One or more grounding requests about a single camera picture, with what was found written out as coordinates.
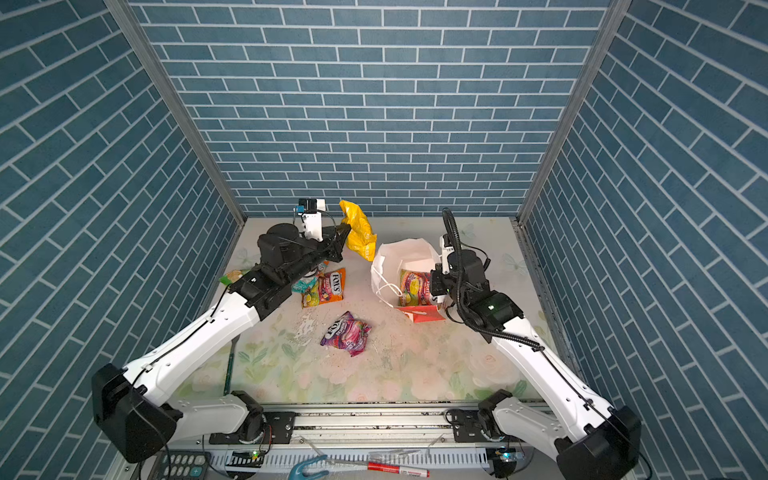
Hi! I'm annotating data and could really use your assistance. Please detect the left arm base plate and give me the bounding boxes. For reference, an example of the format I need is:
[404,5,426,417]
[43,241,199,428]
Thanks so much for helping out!
[208,411,297,445]

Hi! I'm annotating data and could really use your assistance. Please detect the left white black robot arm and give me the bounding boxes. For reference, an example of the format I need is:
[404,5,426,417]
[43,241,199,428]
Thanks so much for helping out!
[92,223,351,464]

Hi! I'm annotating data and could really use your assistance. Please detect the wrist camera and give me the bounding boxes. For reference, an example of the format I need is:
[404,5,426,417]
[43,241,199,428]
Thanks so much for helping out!
[295,198,326,241]
[440,234,454,275]

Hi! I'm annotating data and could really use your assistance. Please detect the red marker pen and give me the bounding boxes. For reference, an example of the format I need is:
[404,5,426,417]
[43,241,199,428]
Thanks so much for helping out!
[366,462,430,478]

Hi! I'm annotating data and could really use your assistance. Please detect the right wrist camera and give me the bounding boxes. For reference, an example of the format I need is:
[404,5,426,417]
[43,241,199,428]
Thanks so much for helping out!
[440,234,454,275]

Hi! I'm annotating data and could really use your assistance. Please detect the metal fork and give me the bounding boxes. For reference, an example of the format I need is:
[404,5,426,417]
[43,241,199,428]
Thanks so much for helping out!
[223,335,240,395]

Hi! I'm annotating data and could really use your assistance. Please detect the yellow chips bag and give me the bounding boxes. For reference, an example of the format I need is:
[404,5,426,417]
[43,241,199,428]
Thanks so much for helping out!
[339,200,377,262]

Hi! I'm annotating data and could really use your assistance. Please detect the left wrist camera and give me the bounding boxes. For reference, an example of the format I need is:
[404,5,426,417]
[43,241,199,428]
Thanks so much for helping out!
[295,198,326,241]

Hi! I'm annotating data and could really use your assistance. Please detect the aluminium rail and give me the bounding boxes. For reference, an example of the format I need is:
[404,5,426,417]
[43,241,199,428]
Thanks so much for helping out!
[119,403,619,451]

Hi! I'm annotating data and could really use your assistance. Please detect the black calculator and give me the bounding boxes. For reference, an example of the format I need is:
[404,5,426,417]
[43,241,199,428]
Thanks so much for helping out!
[148,451,210,480]

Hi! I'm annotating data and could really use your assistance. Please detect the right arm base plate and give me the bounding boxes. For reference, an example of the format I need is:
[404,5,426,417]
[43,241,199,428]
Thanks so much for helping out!
[443,408,522,444]

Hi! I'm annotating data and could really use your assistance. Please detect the fruit candy bag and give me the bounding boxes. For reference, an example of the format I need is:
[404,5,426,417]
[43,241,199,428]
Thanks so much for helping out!
[398,270,433,307]
[302,268,346,308]

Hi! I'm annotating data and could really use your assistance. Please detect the green chips bag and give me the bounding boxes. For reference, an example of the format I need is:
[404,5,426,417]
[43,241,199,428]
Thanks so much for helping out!
[219,270,245,286]

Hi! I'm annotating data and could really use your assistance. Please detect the teal candy bag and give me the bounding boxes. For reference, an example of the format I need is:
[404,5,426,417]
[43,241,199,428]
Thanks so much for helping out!
[291,275,318,294]

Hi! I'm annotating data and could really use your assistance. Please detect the white cable duct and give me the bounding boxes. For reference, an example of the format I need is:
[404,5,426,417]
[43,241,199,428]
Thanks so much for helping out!
[209,447,490,473]

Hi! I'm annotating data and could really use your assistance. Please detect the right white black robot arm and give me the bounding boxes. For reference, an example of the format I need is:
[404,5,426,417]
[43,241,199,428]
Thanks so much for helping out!
[432,246,642,479]

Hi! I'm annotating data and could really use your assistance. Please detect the red white paper bag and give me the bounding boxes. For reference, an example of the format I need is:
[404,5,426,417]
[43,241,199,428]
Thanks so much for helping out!
[370,238,445,323]

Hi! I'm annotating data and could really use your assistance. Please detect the purple berries candy bag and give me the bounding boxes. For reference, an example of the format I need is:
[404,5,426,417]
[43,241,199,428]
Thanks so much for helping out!
[320,311,372,357]

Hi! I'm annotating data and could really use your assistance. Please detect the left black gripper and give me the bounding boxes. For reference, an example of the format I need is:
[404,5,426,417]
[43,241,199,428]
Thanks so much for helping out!
[280,222,350,289]

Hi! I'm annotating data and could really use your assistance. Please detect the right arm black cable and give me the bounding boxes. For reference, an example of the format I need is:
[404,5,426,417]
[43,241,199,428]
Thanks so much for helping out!
[441,208,654,480]

